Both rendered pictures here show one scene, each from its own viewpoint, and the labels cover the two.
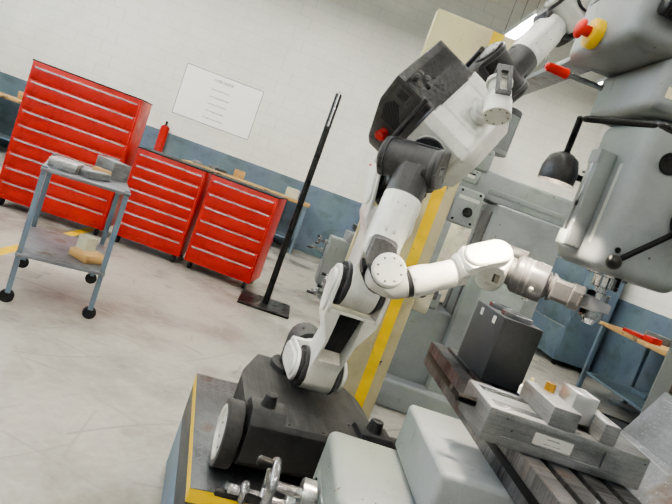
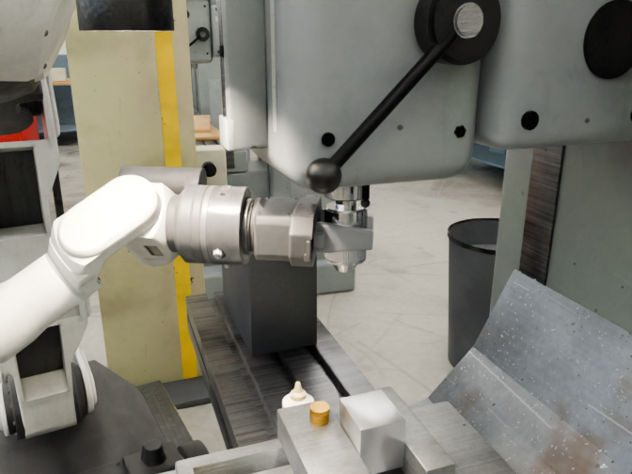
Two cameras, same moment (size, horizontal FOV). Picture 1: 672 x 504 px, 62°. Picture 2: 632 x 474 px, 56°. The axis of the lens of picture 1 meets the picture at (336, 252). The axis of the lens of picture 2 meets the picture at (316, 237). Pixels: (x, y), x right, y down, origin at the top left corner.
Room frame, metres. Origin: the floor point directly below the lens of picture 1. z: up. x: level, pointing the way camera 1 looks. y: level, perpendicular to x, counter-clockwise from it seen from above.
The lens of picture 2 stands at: (0.63, -0.39, 1.44)
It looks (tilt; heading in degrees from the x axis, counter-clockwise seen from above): 19 degrees down; 346
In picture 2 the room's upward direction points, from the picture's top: straight up
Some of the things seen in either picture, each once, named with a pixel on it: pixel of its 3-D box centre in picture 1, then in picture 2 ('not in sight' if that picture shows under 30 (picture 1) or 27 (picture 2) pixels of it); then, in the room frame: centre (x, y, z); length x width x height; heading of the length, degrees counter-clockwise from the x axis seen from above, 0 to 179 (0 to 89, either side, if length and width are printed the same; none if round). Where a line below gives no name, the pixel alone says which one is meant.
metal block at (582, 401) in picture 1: (576, 404); (371, 432); (1.14, -0.58, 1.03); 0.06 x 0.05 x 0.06; 6
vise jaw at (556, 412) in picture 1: (548, 404); (323, 458); (1.14, -0.52, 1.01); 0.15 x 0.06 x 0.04; 6
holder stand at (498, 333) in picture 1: (498, 341); (265, 275); (1.63, -0.54, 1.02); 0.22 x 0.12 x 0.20; 7
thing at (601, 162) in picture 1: (586, 198); (239, 34); (1.21, -0.46, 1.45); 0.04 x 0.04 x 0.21; 6
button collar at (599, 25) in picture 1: (593, 33); not in sight; (1.20, -0.34, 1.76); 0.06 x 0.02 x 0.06; 6
